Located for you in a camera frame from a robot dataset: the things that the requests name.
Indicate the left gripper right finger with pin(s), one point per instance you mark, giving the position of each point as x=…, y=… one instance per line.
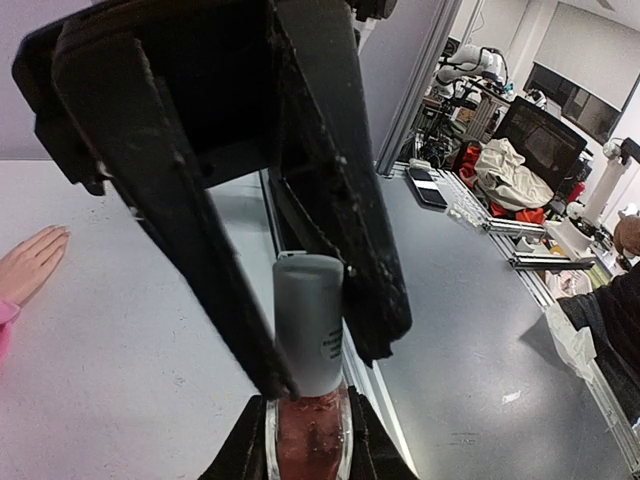
x=374, y=455

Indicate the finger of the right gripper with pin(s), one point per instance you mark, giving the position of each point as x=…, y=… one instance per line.
x=326, y=172
x=165, y=200

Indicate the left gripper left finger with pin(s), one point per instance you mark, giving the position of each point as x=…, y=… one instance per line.
x=242, y=455

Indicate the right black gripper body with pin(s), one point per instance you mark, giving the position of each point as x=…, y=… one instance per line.
x=215, y=59

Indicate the nail polish bottle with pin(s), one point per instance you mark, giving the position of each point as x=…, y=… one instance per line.
x=310, y=438

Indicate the white nail polish cap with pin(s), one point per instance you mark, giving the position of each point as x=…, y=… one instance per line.
x=308, y=320

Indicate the black smartphone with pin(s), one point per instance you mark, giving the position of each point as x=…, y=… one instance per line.
x=426, y=189

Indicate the beige cloth pile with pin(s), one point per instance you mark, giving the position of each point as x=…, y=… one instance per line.
x=502, y=174

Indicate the mannequin hand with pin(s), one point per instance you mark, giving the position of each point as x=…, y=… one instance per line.
x=27, y=267

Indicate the black computer monitor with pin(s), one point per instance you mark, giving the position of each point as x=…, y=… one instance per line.
x=550, y=147

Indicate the pink sweatshirt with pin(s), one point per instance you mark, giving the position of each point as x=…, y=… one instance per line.
x=9, y=313

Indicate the person in dark clothes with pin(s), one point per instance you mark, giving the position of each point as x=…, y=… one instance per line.
x=612, y=314

